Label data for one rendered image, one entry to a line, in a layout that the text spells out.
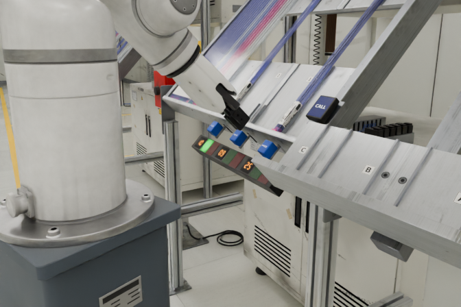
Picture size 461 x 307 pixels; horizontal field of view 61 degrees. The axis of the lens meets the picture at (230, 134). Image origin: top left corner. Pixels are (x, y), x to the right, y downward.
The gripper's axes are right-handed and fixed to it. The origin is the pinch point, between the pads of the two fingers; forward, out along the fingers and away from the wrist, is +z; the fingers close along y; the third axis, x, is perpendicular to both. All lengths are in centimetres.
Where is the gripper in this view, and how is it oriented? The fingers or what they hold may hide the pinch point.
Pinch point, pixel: (237, 117)
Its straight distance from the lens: 73.4
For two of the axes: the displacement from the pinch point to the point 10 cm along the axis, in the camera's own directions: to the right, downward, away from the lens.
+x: 6.1, -7.7, 1.9
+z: 6.1, 6.0, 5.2
